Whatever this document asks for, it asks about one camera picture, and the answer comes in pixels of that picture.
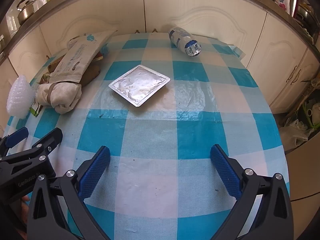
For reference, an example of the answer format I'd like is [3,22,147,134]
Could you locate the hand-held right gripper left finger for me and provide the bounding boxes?
[26,145,112,240]

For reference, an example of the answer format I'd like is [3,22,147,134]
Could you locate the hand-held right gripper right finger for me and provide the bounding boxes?
[210,144,294,240]

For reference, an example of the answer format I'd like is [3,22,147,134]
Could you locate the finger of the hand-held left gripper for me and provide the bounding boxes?
[0,127,63,167]
[0,127,29,155]

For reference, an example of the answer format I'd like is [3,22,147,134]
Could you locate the green snack wrapper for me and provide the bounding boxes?
[29,102,43,117]

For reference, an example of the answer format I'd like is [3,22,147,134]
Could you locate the white cloth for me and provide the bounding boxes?
[37,81,82,115]

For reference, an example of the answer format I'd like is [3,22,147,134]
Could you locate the round brown potato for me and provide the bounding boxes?
[80,64,101,87]

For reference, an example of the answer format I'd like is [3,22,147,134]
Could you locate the white paper package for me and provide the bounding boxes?
[50,31,118,83]

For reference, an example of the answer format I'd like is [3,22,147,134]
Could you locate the silver foil tray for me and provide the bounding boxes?
[108,64,171,107]

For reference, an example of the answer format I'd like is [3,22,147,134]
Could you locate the white plastic bottle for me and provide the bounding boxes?
[168,26,202,58]

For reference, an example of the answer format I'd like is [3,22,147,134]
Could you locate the person's left hand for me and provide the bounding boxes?
[16,195,32,240]

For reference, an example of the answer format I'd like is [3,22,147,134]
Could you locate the blue checkered tablecloth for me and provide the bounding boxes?
[0,32,290,240]

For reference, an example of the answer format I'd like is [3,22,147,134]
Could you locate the white plastic bag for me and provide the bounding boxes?
[278,118,315,153]

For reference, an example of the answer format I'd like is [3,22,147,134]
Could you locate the green dish rack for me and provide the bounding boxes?
[302,99,320,132]

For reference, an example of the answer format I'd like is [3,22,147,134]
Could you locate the steel pot with lid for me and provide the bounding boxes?
[16,0,37,25]

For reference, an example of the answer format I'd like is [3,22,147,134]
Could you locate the white cup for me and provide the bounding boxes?
[33,0,48,12]

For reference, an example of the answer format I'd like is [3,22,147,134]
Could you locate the steel kitchen countertop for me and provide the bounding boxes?
[0,0,320,55]

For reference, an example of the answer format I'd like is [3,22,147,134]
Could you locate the white kitchen cabinet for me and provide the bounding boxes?
[0,0,320,120]

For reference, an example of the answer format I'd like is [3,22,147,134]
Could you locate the steel cooking pot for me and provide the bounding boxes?
[294,2,313,32]

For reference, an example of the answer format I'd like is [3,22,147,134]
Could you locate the floral printed cloth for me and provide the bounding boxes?
[274,0,293,15]

